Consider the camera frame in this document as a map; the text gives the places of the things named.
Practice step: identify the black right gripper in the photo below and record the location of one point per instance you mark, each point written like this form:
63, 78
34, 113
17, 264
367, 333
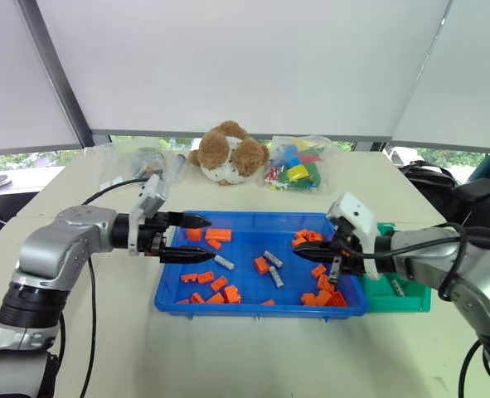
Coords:
348, 255

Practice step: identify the long orange building block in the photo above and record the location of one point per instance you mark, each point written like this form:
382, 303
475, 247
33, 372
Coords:
219, 234

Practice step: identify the brown and white plush toy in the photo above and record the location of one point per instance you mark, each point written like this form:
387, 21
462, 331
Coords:
219, 153

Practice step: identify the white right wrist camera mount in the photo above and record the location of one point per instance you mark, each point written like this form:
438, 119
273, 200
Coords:
354, 211

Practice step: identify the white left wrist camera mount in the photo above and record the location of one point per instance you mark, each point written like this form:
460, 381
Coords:
150, 201

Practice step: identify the grey window frame bar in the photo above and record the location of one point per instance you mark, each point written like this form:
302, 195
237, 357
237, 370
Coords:
244, 134

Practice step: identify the blue plastic tray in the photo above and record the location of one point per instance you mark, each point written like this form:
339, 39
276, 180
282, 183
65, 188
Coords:
248, 290

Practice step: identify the clear bag of colourful blocks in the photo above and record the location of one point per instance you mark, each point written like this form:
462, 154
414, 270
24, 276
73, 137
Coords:
298, 166

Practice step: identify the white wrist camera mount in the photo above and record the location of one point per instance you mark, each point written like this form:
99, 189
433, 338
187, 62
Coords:
150, 201
354, 211

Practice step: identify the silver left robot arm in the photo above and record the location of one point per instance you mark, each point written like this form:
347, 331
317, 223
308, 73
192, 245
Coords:
49, 248

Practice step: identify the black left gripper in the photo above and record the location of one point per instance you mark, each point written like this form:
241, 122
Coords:
151, 240

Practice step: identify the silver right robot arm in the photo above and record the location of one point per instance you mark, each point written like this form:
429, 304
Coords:
476, 273

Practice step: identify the clear bag with dark parts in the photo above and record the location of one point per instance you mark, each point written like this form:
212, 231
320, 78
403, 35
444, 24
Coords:
145, 161

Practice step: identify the black backpack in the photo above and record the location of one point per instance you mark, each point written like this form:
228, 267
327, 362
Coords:
443, 186

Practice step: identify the green plastic tray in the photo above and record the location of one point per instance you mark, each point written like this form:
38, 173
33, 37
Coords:
414, 300

